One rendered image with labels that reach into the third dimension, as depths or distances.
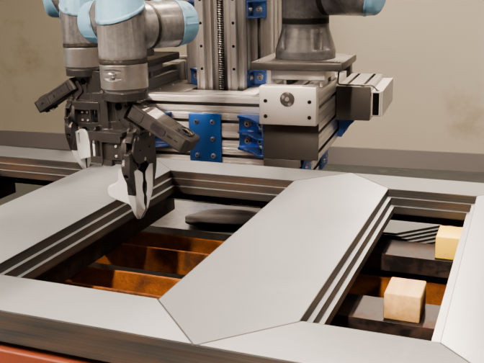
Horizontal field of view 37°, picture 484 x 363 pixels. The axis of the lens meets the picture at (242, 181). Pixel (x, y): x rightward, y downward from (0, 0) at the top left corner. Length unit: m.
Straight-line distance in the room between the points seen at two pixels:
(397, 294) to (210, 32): 1.13
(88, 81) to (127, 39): 0.38
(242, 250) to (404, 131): 3.89
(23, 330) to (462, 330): 0.51
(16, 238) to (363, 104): 1.05
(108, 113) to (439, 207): 0.60
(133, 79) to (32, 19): 4.57
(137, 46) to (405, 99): 3.81
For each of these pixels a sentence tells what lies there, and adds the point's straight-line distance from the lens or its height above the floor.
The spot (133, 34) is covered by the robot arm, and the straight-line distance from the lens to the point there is 1.13.
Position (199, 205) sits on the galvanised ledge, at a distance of 1.84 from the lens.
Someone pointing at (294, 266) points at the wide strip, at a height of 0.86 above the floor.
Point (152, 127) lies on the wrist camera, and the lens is 1.14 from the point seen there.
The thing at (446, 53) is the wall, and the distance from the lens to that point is 4.80.
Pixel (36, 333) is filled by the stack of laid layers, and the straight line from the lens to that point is 0.91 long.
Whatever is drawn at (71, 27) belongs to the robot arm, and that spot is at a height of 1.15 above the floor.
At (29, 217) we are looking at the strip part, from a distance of 1.26.
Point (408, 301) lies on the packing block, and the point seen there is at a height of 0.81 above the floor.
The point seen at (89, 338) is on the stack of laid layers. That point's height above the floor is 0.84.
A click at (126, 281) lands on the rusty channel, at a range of 1.34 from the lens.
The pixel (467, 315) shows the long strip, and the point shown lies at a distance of 0.88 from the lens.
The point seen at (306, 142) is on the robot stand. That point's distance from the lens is 1.72.
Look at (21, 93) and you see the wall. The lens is 5.83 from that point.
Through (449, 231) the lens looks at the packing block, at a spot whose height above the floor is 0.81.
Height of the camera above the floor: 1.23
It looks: 16 degrees down
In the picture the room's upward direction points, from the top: 1 degrees counter-clockwise
